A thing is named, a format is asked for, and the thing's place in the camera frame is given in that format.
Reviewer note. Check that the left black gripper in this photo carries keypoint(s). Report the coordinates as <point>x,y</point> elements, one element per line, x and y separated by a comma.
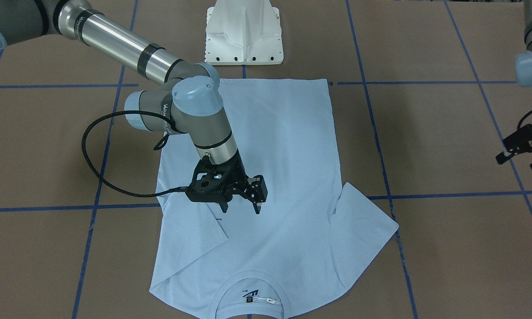
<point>524,142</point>

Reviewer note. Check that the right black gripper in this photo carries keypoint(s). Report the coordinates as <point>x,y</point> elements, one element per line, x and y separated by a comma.
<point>239,172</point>

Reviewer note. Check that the light blue t-shirt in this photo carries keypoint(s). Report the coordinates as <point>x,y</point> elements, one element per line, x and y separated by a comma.
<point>314,236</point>

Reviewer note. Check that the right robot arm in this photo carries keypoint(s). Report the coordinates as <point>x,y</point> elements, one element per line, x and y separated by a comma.
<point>187,101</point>

